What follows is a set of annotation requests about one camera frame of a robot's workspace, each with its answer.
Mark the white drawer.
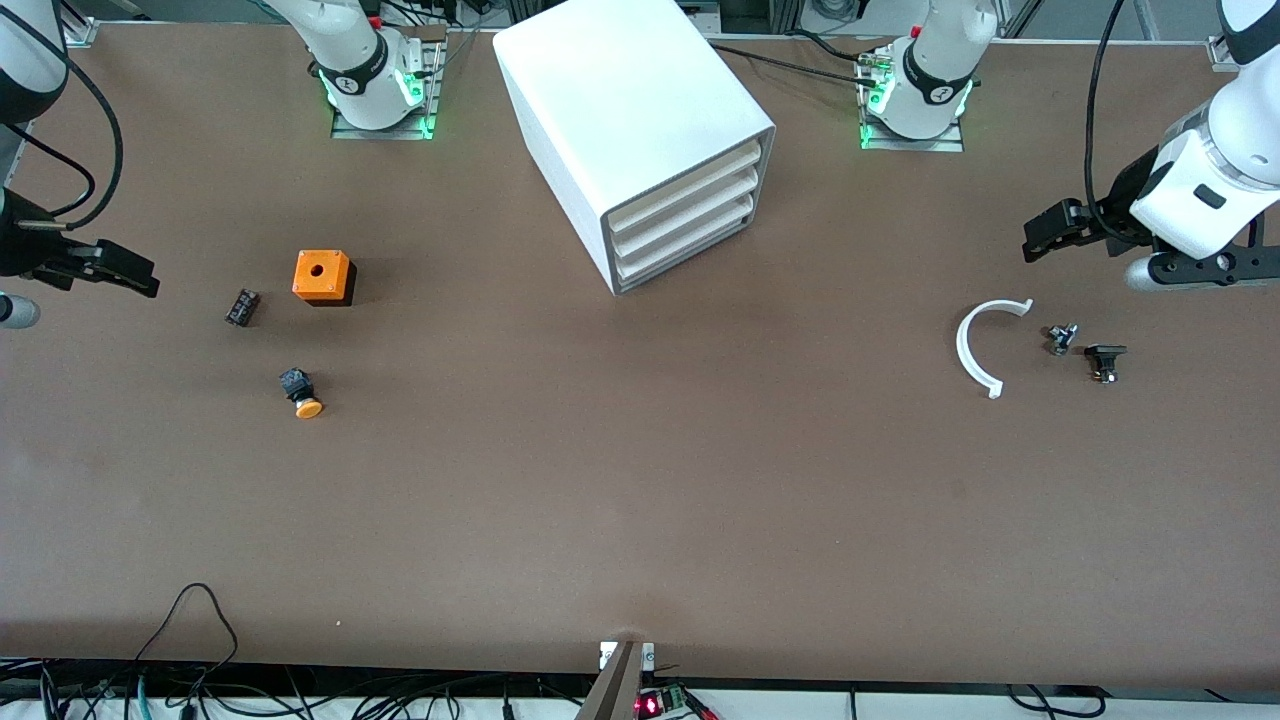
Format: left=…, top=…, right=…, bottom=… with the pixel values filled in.
left=612, top=170, right=761, bottom=263
left=616, top=195, right=757, bottom=288
left=608, top=140, right=765, bottom=239

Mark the yellow mushroom push button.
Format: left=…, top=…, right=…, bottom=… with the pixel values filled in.
left=279, top=368, right=325, bottom=419

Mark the white drawer cabinet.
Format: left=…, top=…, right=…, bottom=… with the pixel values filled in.
left=493, top=0, right=777, bottom=296

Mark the white curved plastic piece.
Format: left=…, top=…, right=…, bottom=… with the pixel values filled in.
left=956, top=298, right=1034, bottom=400

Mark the orange box with hole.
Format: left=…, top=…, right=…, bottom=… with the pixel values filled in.
left=292, top=250, right=357, bottom=307

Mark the circuit board with red light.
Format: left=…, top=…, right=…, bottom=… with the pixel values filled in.
left=635, top=685, right=716, bottom=720

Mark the thin black cable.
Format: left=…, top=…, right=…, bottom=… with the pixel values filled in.
left=0, top=120, right=97, bottom=219

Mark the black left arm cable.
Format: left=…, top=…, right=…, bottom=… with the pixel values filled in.
left=1085, top=0, right=1131, bottom=246

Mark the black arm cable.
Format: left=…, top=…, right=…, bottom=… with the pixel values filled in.
left=20, top=0, right=124, bottom=233
left=1085, top=0, right=1131, bottom=246

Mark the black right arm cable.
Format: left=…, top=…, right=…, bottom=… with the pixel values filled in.
left=20, top=0, right=124, bottom=233

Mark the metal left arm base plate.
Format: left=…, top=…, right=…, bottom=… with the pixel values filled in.
left=858, top=50, right=966, bottom=153

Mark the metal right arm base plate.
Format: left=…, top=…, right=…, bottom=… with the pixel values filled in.
left=330, top=40, right=441, bottom=141

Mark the black looped cable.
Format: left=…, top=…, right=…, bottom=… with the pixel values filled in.
left=133, top=582, right=241, bottom=669

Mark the black cable tangle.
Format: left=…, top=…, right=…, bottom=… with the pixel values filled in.
left=0, top=658, right=601, bottom=720

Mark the grey camera mount bar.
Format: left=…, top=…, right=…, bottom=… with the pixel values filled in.
left=575, top=640, right=656, bottom=720

